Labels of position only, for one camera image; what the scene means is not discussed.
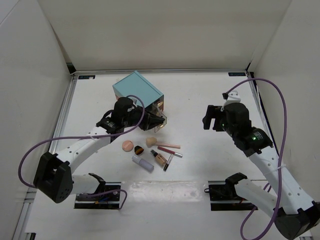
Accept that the clear drawer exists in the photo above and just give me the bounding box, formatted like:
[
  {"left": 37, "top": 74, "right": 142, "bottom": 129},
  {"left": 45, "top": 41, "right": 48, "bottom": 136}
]
[{"left": 148, "top": 111, "right": 168, "bottom": 133}]

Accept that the teal orange drawer organizer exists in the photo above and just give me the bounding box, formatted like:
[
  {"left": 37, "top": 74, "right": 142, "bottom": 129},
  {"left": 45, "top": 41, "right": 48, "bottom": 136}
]
[{"left": 112, "top": 71, "right": 164, "bottom": 117}]

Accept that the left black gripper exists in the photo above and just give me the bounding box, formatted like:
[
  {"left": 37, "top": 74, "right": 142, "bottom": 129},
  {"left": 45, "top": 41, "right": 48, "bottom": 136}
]
[{"left": 122, "top": 105, "right": 165, "bottom": 131}]

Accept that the beige makeup sponge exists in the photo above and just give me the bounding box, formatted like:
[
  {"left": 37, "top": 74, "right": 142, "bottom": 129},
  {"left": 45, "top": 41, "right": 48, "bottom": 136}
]
[{"left": 145, "top": 137, "right": 157, "bottom": 148}]

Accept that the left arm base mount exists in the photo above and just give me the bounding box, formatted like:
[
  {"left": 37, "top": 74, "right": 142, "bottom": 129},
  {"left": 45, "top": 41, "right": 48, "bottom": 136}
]
[{"left": 71, "top": 173, "right": 128, "bottom": 210}]

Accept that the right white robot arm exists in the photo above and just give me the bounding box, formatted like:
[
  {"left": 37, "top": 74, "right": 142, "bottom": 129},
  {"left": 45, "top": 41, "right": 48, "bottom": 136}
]
[{"left": 202, "top": 102, "right": 320, "bottom": 240}]

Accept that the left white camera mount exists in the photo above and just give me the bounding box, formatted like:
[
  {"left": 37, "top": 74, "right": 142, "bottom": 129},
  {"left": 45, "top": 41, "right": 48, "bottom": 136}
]
[{"left": 126, "top": 99, "right": 136, "bottom": 113}]

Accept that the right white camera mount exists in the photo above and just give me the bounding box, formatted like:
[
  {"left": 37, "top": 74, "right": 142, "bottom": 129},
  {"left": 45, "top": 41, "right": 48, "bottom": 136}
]
[{"left": 222, "top": 90, "right": 241, "bottom": 107}]

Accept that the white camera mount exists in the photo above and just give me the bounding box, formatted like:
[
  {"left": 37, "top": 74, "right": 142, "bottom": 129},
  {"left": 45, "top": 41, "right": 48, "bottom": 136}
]
[
  {"left": 222, "top": 90, "right": 241, "bottom": 107},
  {"left": 126, "top": 99, "right": 136, "bottom": 113}
]

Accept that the pink tube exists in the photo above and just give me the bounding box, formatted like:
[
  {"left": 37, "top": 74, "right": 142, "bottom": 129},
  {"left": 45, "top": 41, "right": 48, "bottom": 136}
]
[{"left": 155, "top": 142, "right": 181, "bottom": 149}]

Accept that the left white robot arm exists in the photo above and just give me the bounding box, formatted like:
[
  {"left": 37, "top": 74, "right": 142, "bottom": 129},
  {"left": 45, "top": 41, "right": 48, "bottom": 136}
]
[{"left": 33, "top": 95, "right": 166, "bottom": 204}]

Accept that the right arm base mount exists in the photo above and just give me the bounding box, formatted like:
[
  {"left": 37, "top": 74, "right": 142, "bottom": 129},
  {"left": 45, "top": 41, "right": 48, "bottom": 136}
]
[{"left": 204, "top": 172, "right": 255, "bottom": 212}]

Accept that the red lip gloss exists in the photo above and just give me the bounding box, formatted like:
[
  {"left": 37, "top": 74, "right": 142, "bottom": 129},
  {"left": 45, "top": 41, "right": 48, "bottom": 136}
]
[{"left": 157, "top": 146, "right": 183, "bottom": 158}]

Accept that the foundation bottle black cap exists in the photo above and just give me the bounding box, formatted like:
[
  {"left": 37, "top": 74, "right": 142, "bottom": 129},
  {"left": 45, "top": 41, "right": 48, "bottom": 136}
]
[{"left": 150, "top": 149, "right": 167, "bottom": 167}]

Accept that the black silver eyeliner pen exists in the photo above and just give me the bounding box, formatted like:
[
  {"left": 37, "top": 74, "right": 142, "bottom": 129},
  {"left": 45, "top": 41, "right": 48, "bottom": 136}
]
[{"left": 163, "top": 154, "right": 174, "bottom": 172}]

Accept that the round peach powder puff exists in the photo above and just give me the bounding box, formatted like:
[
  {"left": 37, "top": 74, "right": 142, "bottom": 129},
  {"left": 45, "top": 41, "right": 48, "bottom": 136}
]
[{"left": 121, "top": 140, "right": 134, "bottom": 152}]

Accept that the white lavender bottle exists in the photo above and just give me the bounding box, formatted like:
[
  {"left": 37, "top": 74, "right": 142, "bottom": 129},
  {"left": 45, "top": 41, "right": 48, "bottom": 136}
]
[{"left": 131, "top": 155, "right": 154, "bottom": 173}]

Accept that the small black kabuki brush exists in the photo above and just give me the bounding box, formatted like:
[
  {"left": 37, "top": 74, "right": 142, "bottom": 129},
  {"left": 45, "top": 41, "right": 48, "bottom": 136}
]
[{"left": 134, "top": 145, "right": 144, "bottom": 156}]

